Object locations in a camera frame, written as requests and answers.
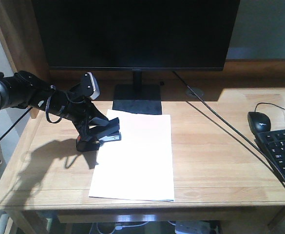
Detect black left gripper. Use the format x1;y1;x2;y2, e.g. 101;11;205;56
62;84;109;137

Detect black stapler orange button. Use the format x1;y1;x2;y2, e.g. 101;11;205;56
75;117;121;153

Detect white paper sheets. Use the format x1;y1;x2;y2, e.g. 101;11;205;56
89;109;174;201

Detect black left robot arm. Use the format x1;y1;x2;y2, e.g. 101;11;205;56
0;71;109;132

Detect wooden desk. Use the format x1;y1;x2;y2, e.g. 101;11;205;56
0;0;285;234

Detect black computer monitor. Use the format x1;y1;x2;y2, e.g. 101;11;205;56
31;0;241;116

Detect white power strip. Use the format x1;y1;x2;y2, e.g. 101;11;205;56
175;221;219;234

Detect black computer mouse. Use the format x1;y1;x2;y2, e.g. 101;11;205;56
247;111;271;135

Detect black computer keyboard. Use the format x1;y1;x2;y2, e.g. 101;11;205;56
255;129;285;178

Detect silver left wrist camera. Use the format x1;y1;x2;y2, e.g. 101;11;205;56
80;72;100;100

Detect black monitor cable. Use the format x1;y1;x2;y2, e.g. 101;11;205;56
172;70;285;234

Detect white charger cable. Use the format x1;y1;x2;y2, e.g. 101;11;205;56
88;220;149;234

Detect black mouse cable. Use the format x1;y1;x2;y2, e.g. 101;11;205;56
255;102;285;129

